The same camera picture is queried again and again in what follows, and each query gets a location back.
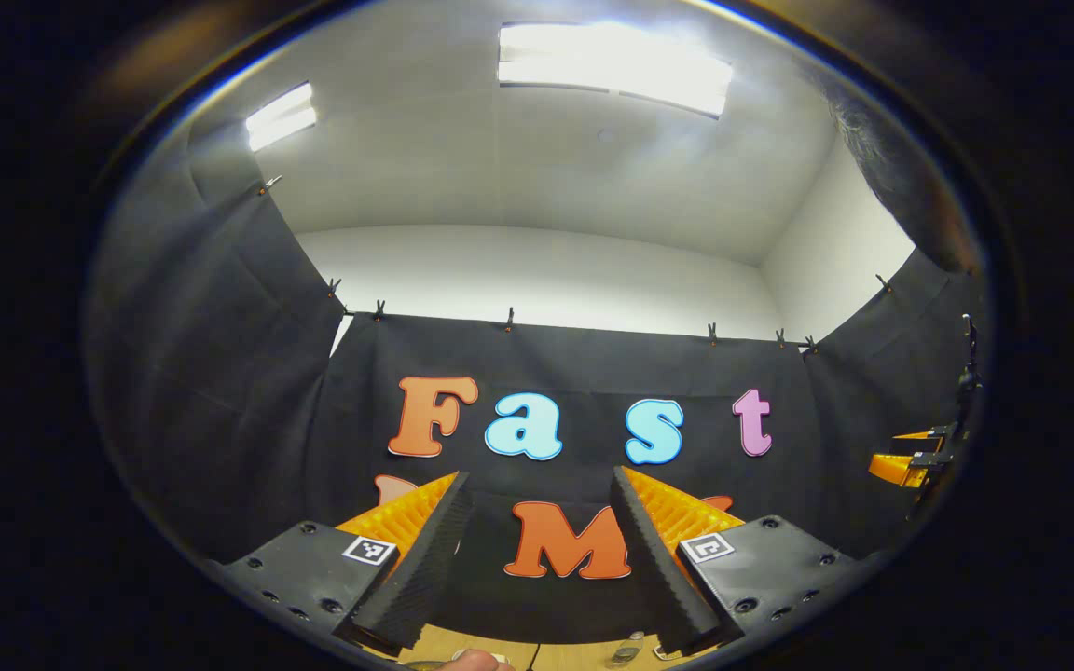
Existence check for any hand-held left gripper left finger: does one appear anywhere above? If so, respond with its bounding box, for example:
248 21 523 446
206 471 475 658

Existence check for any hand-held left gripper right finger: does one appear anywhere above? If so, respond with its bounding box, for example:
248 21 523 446
610 466 874 656

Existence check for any black backdrop cloth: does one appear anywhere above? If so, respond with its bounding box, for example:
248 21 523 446
80 56 990 644

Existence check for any row of cloth clips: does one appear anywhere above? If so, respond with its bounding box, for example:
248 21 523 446
257 174 894 357

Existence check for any large ceiling light panel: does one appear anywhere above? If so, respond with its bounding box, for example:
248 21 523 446
497 21 735 120

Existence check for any small ceiling light panel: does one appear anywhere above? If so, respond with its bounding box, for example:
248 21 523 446
244 81 319 153

